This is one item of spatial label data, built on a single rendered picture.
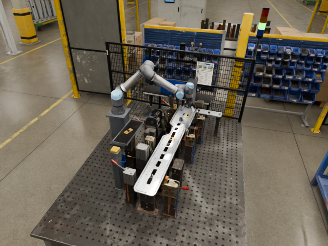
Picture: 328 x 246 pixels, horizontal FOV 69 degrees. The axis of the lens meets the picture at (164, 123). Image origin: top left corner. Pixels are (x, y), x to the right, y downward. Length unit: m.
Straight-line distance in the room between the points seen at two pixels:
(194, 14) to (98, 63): 4.94
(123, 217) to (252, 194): 1.83
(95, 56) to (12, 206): 2.83
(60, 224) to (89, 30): 3.42
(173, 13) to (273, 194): 7.11
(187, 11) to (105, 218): 7.79
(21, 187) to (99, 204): 1.62
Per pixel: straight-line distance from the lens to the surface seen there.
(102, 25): 4.57
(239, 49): 2.94
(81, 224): 2.15
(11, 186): 3.73
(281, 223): 3.22
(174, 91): 2.35
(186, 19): 9.04
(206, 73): 3.04
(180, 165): 2.02
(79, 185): 2.41
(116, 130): 2.63
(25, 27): 9.64
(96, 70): 4.92
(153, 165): 2.06
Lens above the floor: 2.43
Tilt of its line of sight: 34 degrees down
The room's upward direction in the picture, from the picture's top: 1 degrees clockwise
